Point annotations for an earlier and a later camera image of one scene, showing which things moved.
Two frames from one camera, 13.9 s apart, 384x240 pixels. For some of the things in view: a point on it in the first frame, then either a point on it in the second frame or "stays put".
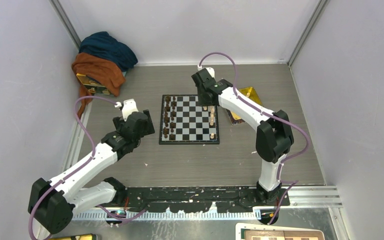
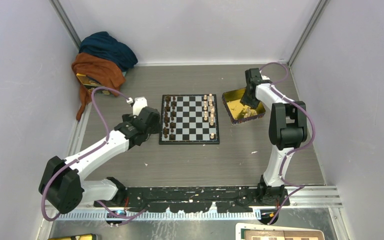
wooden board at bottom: x=246 y=231 stays put
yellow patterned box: x=93 y=86 stays put
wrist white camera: x=129 y=106 to x=139 y=103
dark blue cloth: x=102 y=44 stays put
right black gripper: x=204 y=103 to x=246 y=101
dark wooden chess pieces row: x=169 y=115 stays put
